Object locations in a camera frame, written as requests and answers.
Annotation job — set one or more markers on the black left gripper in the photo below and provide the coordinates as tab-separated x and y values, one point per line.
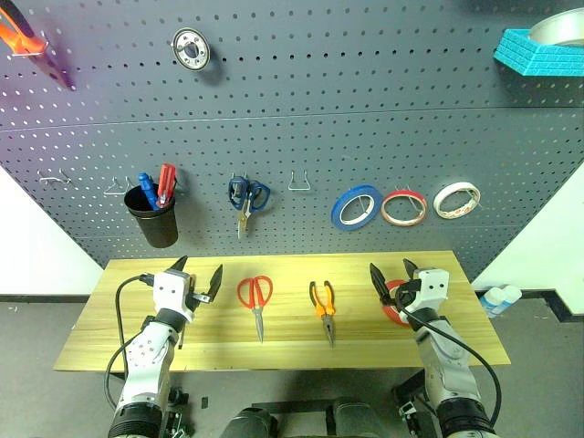
194	299

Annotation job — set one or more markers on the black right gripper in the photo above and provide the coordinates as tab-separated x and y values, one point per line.
408	292

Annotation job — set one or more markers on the wide red tape roll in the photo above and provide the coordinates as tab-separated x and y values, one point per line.
396	318

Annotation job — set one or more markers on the orange black needle-nose pliers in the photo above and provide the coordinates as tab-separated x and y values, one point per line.
325	310

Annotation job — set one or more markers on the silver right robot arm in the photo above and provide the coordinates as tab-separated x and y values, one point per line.
449	378

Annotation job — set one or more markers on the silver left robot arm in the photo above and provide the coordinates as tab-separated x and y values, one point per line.
146	360

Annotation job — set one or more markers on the grey metal pegboard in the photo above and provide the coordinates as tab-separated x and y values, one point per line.
292	114

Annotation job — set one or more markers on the thin red tape roll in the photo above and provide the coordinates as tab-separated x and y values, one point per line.
388	216

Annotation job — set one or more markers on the black plastic cup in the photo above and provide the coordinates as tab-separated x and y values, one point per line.
155	226

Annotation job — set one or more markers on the white tape roll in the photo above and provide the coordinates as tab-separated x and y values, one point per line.
440	207

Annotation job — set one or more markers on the blue tape roll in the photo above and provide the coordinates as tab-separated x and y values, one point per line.
340	214

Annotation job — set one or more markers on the white bottle blue label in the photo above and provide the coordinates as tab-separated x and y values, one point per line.
492	303
512	293

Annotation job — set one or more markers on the dark grey rounded shell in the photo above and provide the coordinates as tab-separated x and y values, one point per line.
356	420
248	424

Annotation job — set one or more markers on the round silver metal flange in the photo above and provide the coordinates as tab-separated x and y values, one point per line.
191	49

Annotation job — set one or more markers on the silver metal bowl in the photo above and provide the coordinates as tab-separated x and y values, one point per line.
561	29

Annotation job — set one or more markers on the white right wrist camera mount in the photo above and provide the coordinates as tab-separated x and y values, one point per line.
433	285

